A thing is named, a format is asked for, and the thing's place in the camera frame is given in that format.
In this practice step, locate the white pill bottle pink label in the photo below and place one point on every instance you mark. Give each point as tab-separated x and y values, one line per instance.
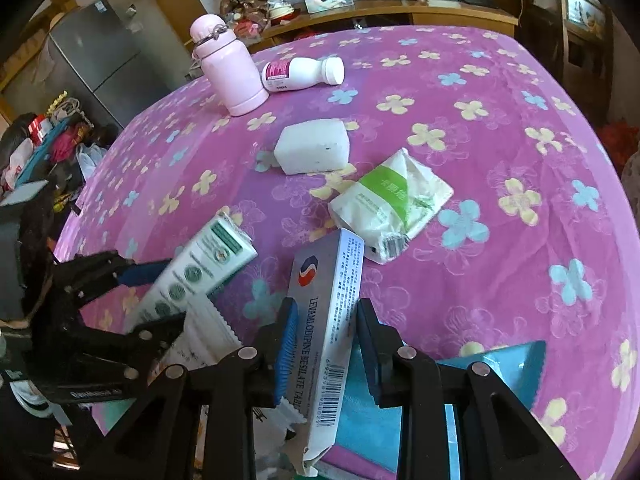
305	72

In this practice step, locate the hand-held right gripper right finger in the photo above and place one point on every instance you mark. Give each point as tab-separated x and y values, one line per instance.
367	355

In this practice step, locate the silver medicine box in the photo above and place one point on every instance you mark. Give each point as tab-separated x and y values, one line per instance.
325	335

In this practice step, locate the pink floral blanket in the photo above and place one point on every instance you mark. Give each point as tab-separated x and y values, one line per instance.
450	135

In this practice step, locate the green and white carton box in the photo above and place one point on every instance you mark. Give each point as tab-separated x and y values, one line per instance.
200	265

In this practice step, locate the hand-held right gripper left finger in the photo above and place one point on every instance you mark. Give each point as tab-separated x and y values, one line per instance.
286	355

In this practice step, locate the grey refrigerator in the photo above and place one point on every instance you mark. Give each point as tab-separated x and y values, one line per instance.
95	60

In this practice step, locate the white foam block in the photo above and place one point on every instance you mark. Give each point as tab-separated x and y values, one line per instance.
312	147

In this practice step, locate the pile of bags and clothes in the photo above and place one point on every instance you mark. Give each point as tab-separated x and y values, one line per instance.
50	145

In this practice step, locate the white green tissue packet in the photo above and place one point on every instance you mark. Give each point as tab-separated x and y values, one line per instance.
385	205

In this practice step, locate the white serrated wrapper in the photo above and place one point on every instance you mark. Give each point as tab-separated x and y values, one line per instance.
205	335

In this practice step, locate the pink thermos bottle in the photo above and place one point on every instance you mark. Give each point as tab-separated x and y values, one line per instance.
230	70

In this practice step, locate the blue foil packet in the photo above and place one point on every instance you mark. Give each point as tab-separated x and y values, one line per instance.
505	360

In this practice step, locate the wooden cabinet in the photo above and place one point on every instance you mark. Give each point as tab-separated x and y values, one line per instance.
425	12

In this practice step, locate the red bag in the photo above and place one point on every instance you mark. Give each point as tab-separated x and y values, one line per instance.
622	137

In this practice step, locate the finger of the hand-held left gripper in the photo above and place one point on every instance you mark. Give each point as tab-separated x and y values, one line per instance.
145	335
125	271

